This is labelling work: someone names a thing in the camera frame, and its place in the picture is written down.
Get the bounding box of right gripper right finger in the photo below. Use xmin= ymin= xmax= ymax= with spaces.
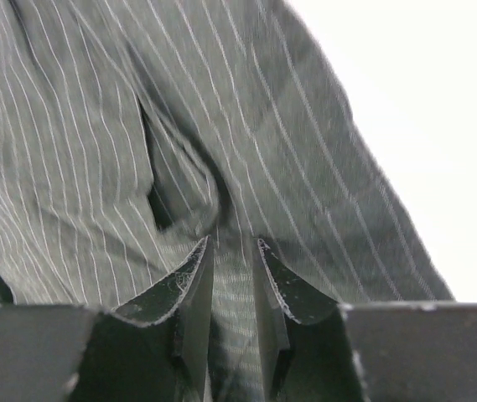
xmin=252 ymin=238 xmax=362 ymax=401

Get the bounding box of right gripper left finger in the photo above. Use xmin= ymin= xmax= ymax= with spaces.
xmin=70 ymin=237 xmax=214 ymax=401

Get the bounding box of dark pinstriped long sleeve shirt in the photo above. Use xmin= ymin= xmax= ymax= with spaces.
xmin=0 ymin=1 xmax=452 ymax=401

